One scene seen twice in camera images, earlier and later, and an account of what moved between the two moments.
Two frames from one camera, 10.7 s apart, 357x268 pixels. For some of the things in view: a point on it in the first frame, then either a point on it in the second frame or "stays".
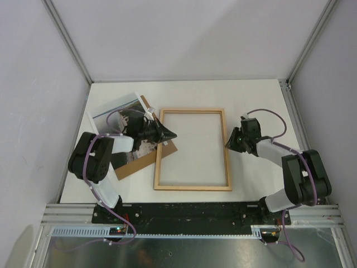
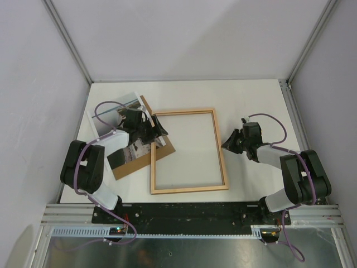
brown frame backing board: (148, 159) stays
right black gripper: (231, 143) stays
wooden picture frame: (192, 187) -> (153, 159)
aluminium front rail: (82, 214) stays
